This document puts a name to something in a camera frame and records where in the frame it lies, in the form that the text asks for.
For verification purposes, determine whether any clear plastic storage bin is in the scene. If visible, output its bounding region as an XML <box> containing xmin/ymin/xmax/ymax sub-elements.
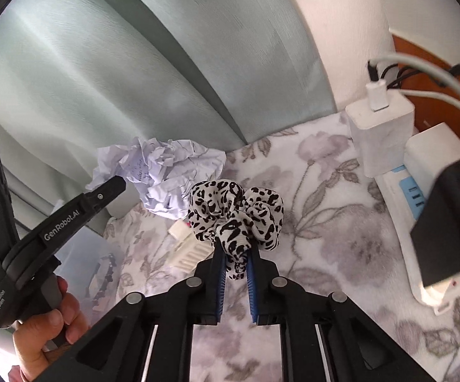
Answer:
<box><xmin>54</xmin><ymin>210</ymin><xmax>124</xmax><ymax>326</ymax></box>

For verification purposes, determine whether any leopard print scrunchie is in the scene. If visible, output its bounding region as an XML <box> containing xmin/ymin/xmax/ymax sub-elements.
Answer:
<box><xmin>188</xmin><ymin>180</ymin><xmax>284</xmax><ymax>280</ymax></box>

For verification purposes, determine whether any white paper ball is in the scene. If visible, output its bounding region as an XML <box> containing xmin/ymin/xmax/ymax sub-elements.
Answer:
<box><xmin>87</xmin><ymin>137</ymin><xmax>226</xmax><ymax>220</ymax></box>

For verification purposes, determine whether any person's left hand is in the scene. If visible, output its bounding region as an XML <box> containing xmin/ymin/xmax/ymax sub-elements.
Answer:
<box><xmin>8</xmin><ymin>276</ymin><xmax>90</xmax><ymax>381</ymax></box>

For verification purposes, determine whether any white ribbed plastic clip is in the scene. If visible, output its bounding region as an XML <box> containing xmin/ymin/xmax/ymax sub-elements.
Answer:
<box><xmin>167</xmin><ymin>220</ymin><xmax>213</xmax><ymax>273</ymax></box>

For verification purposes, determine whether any white power strip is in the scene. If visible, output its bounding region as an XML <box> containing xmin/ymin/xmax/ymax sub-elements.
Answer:
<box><xmin>375</xmin><ymin>165</ymin><xmax>460</xmax><ymax>315</ymax></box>

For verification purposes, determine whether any black power adapter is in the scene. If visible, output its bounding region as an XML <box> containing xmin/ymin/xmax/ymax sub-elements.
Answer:
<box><xmin>409</xmin><ymin>142</ymin><xmax>460</xmax><ymax>288</ymax></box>

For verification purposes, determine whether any white charger block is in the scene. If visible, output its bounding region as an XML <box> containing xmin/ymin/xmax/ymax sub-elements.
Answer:
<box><xmin>345</xmin><ymin>90</ymin><xmax>414</xmax><ymax>178</ymax></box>

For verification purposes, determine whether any green curtain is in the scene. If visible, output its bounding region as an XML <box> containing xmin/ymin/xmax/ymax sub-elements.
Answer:
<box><xmin>0</xmin><ymin>0</ymin><xmax>335</xmax><ymax>230</ymax></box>

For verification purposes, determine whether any white usb plug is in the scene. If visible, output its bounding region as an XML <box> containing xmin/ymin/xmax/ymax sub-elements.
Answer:
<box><xmin>365</xmin><ymin>79</ymin><xmax>390</xmax><ymax>112</ymax></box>

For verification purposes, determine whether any wooden board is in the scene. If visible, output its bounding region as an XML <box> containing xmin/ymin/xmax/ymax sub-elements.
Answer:
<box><xmin>389</xmin><ymin>33</ymin><xmax>460</xmax><ymax>149</ymax></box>

